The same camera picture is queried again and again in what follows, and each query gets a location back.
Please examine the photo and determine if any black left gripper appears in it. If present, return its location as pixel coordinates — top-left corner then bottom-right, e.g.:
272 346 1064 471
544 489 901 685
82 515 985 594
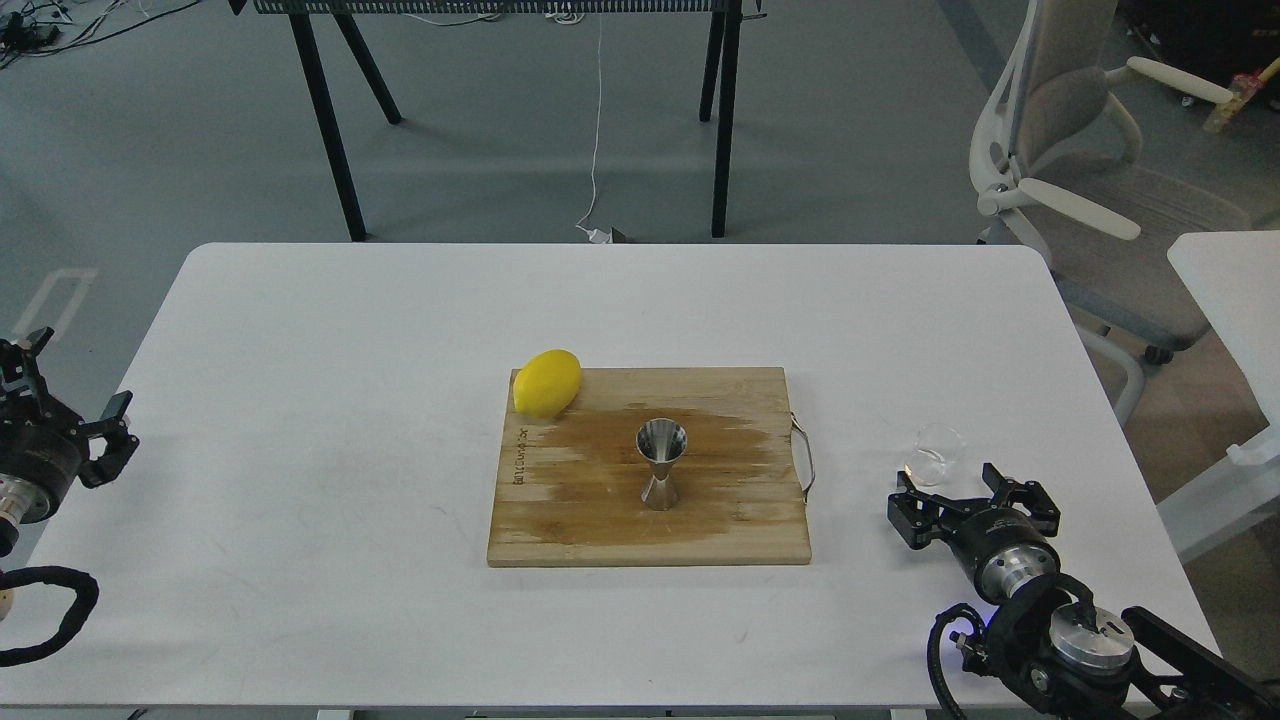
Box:
1 327 140 527

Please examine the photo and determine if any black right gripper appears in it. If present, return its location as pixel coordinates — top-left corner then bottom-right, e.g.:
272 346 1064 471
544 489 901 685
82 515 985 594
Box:
887 462 1061 606

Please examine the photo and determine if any small clear glass cup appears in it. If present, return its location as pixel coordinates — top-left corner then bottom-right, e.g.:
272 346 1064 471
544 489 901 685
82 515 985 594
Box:
902 423 966 487

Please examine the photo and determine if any steel double jigger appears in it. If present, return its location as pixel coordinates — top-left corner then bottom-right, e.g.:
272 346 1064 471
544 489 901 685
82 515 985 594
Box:
636 418 689 511

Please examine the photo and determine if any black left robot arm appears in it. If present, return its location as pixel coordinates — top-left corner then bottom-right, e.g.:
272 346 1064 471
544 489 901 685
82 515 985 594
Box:
1 327 140 667

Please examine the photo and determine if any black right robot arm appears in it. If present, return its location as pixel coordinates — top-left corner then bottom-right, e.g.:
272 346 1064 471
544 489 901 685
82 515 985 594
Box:
887 464 1279 719

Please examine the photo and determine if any white side table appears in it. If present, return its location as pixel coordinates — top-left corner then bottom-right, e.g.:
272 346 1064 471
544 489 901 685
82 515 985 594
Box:
1157 231 1279 562

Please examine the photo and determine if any grey white office chair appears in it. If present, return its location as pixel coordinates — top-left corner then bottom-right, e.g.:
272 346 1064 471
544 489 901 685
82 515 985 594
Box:
968 1 1252 424

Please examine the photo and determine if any wooden cutting board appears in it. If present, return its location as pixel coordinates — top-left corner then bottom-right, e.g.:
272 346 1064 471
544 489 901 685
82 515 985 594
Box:
486 366 812 568

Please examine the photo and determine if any yellow lemon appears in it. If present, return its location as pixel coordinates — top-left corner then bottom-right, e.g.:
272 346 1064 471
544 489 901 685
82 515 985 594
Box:
512 348 582 420

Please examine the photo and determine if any yellow red object on floor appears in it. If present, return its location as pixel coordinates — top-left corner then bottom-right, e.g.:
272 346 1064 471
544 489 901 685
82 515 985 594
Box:
1202 56 1279 135

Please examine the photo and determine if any metal board handle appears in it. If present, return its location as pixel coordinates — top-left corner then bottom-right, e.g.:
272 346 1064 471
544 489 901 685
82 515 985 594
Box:
790 411 817 503

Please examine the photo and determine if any floor cable bundle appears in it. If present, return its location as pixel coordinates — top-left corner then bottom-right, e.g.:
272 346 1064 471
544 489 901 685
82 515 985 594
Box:
0 0 206 70

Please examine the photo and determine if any white hanging cable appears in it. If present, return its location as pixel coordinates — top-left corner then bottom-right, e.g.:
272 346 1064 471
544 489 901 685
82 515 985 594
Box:
573 12 614 245

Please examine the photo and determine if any black metal frame table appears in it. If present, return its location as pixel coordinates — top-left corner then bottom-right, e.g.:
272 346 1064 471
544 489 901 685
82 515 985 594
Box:
229 1 767 243

